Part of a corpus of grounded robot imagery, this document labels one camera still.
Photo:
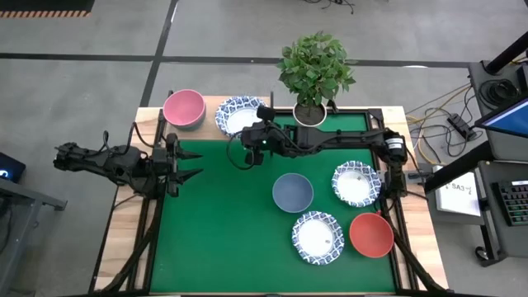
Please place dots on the black caster wheel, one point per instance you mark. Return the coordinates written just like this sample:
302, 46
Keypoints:
482, 253

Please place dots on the black power strip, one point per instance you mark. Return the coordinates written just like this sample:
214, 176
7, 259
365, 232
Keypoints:
460, 125

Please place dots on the blue-grey plastic bowl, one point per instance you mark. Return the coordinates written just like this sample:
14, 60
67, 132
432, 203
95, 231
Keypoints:
293, 192

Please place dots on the grey side desk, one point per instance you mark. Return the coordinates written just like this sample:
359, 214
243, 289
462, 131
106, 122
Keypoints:
515, 243

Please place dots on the monitor with blue screen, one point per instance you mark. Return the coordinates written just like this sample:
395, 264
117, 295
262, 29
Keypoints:
509, 119

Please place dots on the white paper sign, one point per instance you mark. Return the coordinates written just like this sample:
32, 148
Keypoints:
458, 202

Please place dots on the black support beam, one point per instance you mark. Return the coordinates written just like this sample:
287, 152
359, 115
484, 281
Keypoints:
458, 167

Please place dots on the pink plastic bowl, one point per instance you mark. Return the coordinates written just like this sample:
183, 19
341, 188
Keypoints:
183, 108

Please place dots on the green plant in white pot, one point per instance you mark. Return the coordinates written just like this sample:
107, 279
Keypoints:
313, 70

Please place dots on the black slanted pole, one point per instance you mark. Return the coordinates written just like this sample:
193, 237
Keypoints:
509, 51

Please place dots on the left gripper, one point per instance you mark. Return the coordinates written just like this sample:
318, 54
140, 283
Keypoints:
171, 165

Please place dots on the grey equipment cart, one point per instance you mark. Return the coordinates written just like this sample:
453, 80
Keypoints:
478, 72

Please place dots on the black backlit keyboard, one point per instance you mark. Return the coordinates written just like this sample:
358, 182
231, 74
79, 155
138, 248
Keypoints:
515, 204

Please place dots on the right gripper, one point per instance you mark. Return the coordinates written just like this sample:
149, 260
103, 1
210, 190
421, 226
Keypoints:
272, 140

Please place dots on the grey metal stand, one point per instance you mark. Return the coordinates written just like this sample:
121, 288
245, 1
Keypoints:
24, 194

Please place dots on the black device with blue light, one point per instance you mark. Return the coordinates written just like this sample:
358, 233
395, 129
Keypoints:
12, 169

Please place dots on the black hazard-striped floor mat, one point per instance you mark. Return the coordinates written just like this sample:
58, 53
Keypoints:
41, 5

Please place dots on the black aluminium rig frame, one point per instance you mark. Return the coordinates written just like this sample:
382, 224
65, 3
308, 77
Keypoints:
144, 231

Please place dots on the red plastic bowl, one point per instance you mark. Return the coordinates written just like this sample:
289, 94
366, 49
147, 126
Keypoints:
371, 235

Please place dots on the green table mat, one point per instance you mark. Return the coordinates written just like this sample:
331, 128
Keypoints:
198, 264

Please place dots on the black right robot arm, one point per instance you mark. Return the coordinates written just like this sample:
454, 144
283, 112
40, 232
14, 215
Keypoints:
350, 138

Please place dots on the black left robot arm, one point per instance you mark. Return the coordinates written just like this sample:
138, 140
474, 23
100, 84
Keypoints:
119, 163

